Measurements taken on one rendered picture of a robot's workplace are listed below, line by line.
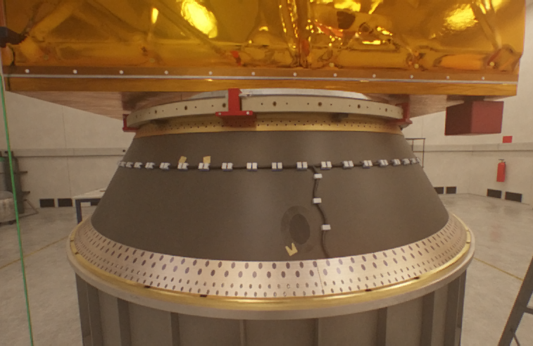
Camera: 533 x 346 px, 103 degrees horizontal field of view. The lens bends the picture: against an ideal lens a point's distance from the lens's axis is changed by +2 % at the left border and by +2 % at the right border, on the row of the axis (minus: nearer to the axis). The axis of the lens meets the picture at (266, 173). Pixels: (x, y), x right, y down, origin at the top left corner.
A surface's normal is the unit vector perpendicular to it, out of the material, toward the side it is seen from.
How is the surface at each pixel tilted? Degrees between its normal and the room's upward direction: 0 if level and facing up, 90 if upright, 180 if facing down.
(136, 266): 43
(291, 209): 62
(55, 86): 90
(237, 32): 86
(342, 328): 90
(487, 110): 90
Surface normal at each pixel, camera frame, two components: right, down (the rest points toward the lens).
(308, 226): 0.07, -0.38
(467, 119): -1.00, 0.02
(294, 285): 0.03, -0.66
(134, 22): 0.10, 0.07
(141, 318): -0.35, 0.09
